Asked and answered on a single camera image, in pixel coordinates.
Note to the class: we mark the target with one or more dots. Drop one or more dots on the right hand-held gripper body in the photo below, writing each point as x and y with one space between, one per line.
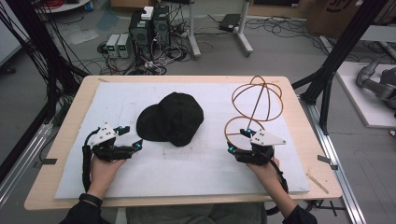
264 139

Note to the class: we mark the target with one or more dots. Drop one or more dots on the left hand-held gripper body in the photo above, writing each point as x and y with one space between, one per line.
104 137

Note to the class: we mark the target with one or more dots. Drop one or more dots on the person's right hand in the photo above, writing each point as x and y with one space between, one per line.
267 172

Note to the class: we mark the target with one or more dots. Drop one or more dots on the person's left hand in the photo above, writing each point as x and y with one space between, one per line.
104 174

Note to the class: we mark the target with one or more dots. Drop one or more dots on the black baseball cap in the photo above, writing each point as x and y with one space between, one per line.
177 119

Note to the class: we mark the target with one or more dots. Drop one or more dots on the white foam mat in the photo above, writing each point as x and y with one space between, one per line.
186 174

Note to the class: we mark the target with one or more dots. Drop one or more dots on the black wristband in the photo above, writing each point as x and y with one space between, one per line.
91 199

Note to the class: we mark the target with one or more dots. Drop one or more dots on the thin wooden stick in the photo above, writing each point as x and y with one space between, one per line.
317 183

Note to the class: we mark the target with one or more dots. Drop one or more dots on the person's lap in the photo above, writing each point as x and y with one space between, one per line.
193 214

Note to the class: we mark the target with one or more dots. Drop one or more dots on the grey bench power supply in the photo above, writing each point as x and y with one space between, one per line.
124 46
112 45

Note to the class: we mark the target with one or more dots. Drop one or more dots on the black computer tower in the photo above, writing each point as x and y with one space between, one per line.
149 34

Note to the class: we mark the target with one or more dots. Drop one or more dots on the white base board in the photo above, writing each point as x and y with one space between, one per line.
364 105

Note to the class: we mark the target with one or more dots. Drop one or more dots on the black flat box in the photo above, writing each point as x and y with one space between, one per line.
229 22

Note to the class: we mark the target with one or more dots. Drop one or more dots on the white box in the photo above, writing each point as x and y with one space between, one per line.
147 13

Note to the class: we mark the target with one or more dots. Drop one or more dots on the brown cardboard box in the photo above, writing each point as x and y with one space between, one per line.
333 17

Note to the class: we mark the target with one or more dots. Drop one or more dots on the aluminium rail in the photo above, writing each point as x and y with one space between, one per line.
21 161
337 168

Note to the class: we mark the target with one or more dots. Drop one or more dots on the white table leg frame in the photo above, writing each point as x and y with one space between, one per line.
241 34

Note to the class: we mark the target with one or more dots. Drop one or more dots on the black metal frame stand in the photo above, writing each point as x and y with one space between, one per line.
339 53

